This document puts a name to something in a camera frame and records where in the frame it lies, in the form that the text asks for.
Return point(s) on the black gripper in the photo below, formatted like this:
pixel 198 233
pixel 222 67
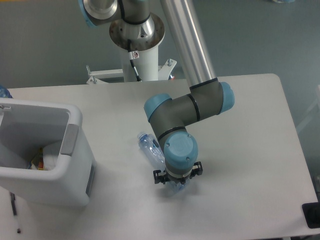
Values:
pixel 167 177

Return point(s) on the clear blue plastic bottle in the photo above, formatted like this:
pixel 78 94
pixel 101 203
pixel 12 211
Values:
pixel 151 148

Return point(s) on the white paper wrapper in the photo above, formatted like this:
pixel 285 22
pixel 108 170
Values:
pixel 50 155

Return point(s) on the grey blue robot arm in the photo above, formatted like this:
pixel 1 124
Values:
pixel 168 116

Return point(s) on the white plastic trash can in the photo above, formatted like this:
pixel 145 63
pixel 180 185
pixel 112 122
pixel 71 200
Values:
pixel 26 126

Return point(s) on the black device at table edge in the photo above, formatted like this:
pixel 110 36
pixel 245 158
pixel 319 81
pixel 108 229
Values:
pixel 311 213

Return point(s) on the colourful snack wrapper in bin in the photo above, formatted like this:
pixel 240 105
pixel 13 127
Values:
pixel 37 162

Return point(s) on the black pen on table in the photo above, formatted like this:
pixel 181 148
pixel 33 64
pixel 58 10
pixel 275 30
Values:
pixel 15 213

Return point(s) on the blue bottle behind bin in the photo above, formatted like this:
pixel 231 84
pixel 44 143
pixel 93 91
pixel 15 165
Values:
pixel 4 92

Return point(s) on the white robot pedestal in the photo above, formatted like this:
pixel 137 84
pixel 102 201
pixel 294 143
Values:
pixel 138 46

